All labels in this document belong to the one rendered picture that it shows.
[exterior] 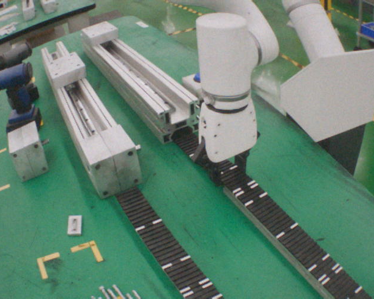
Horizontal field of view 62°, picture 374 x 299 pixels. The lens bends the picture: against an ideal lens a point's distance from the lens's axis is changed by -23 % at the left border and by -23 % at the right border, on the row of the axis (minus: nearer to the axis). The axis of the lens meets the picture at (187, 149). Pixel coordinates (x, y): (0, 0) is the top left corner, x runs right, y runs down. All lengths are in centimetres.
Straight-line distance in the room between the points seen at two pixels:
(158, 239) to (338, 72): 53
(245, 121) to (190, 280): 29
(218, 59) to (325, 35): 45
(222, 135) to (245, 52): 16
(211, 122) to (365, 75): 47
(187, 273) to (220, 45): 35
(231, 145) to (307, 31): 43
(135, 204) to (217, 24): 36
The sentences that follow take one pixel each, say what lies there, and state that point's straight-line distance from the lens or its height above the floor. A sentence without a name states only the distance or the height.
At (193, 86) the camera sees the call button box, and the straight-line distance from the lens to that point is 98.
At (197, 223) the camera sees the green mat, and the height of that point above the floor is 78.
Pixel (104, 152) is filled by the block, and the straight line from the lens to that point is 74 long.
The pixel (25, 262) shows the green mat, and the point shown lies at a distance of 73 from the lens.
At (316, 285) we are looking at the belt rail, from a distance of 62.
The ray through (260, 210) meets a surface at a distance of 68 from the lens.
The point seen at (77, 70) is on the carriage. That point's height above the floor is 90.
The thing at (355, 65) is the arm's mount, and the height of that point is 98.
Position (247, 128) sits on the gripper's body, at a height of 92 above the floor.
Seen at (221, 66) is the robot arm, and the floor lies 106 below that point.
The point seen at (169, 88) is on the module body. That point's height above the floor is 86.
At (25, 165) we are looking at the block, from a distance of 88.
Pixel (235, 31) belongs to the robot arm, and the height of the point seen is 112.
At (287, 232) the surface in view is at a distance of 65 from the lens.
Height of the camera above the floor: 132
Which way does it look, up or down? 38 degrees down
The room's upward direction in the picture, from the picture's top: 5 degrees counter-clockwise
